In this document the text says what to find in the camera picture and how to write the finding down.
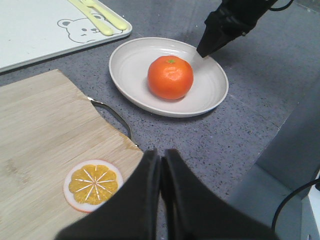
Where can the white rectangular tray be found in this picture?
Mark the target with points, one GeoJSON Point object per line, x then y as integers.
{"type": "Point", "coordinates": [36, 30]}

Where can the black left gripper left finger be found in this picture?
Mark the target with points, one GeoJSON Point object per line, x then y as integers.
{"type": "Point", "coordinates": [131, 214]}

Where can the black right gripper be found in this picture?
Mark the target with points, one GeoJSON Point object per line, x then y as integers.
{"type": "Point", "coordinates": [229, 21]}

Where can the metal cutting board handle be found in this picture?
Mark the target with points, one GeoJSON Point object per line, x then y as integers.
{"type": "Point", "coordinates": [118, 117]}

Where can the orange fruit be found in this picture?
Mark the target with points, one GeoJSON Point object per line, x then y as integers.
{"type": "Point", "coordinates": [170, 77]}

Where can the yellow plastic fork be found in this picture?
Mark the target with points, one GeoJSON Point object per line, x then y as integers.
{"type": "Point", "coordinates": [116, 21]}

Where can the white round plate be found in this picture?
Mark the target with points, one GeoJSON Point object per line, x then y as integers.
{"type": "Point", "coordinates": [129, 63]}

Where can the yellow plastic knife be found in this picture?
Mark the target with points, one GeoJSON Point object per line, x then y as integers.
{"type": "Point", "coordinates": [102, 27]}

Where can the plastic orange slice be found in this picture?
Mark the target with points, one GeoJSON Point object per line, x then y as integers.
{"type": "Point", "coordinates": [91, 183]}

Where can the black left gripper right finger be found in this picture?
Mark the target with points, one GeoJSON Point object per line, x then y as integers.
{"type": "Point", "coordinates": [195, 213]}

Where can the wooden cutting board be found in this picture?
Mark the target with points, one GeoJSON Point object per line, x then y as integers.
{"type": "Point", "coordinates": [47, 127]}

